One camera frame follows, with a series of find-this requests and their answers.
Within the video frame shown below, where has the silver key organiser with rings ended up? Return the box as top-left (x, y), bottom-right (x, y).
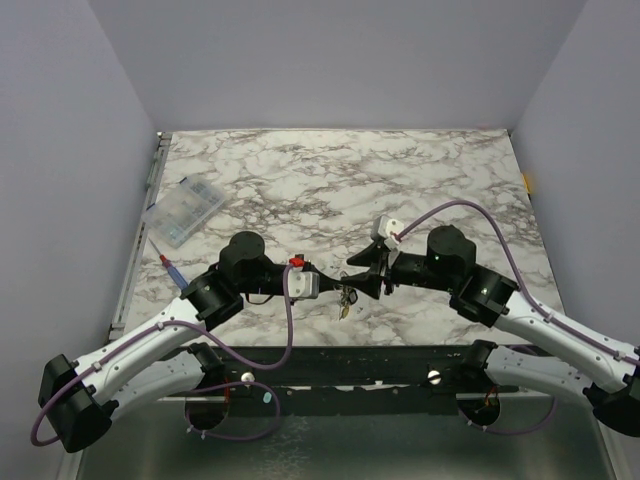
top-left (338, 286), bottom-right (358, 321)

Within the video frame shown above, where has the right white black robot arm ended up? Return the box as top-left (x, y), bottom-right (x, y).
top-left (341, 226), bottom-right (639, 437)

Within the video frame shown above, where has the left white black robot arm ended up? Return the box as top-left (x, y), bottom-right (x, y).
top-left (30, 231), bottom-right (343, 453)

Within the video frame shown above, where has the blue red screwdriver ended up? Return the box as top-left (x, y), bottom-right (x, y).
top-left (148, 239), bottom-right (188, 290)

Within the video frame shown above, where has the clear plastic screw box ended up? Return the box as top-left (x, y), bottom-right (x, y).
top-left (143, 174), bottom-right (227, 249)

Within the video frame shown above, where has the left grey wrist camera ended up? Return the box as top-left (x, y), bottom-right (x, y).
top-left (287, 270), bottom-right (320, 299)

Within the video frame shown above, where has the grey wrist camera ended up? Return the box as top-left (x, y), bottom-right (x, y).
top-left (370, 215), bottom-right (405, 251)
top-left (287, 270), bottom-right (320, 299)

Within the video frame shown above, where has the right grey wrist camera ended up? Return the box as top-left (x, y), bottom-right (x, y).
top-left (370, 215), bottom-right (405, 251)

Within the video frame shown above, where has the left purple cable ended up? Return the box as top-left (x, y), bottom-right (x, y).
top-left (30, 254), bottom-right (307, 446)

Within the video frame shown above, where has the purple cable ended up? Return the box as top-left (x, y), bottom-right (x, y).
top-left (30, 254), bottom-right (307, 446)
top-left (394, 199), bottom-right (640, 362)

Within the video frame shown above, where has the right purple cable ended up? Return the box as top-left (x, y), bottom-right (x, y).
top-left (394, 199), bottom-right (640, 362)

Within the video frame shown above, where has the black mounting base rail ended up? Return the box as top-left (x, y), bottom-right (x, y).
top-left (185, 342), bottom-right (498, 424)

